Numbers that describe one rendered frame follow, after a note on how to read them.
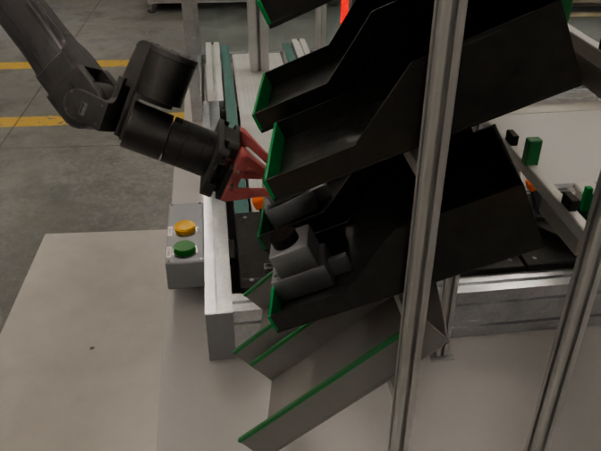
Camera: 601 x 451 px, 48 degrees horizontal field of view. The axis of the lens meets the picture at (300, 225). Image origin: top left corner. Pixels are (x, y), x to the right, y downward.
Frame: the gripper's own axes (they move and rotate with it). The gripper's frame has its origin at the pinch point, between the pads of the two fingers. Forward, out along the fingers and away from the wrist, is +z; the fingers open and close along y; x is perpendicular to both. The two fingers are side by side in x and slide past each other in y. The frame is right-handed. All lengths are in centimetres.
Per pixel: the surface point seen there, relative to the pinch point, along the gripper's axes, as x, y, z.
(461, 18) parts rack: -28.3, -28.0, -0.1
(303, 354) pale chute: 18.7, -8.0, 11.4
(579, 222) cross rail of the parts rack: -16.1, -22.3, 23.4
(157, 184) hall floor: 120, 235, 5
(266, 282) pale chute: 19.2, 7.5, 7.1
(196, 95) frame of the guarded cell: 29, 110, -4
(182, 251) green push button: 30.7, 27.9, -2.9
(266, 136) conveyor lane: 25, 86, 14
